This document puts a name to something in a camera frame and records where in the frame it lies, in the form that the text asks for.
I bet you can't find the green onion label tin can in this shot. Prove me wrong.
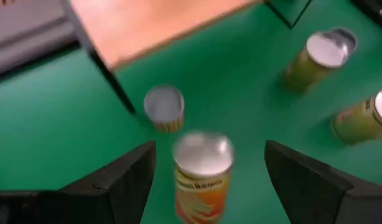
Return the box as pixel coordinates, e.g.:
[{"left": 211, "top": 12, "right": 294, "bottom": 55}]
[{"left": 330, "top": 88, "right": 382, "bottom": 146}]

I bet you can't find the green table mat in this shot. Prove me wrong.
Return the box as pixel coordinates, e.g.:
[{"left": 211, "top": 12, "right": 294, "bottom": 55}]
[{"left": 0, "top": 0, "right": 382, "bottom": 224}]

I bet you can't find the corn label tin can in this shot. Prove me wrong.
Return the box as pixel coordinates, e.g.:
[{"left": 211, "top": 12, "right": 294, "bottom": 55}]
[{"left": 171, "top": 130, "right": 236, "bottom": 224}]

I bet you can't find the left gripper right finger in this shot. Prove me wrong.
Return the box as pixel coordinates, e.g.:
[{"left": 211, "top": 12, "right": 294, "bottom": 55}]
[{"left": 264, "top": 139, "right": 382, "bottom": 224}]

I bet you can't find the green pears label tin can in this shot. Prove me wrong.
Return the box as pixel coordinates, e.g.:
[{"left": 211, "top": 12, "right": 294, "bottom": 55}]
[{"left": 281, "top": 30, "right": 350, "bottom": 95}]

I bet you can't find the flat mushroom label tin can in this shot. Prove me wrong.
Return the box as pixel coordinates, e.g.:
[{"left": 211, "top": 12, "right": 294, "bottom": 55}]
[{"left": 329, "top": 26, "right": 358, "bottom": 65}]

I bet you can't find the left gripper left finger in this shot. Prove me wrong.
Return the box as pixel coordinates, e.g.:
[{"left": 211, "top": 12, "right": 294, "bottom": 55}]
[{"left": 0, "top": 140, "right": 157, "bottom": 224}]

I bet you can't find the yellow black patterned tin can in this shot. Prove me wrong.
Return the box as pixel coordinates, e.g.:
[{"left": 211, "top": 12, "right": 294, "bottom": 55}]
[{"left": 142, "top": 83, "right": 186, "bottom": 134}]

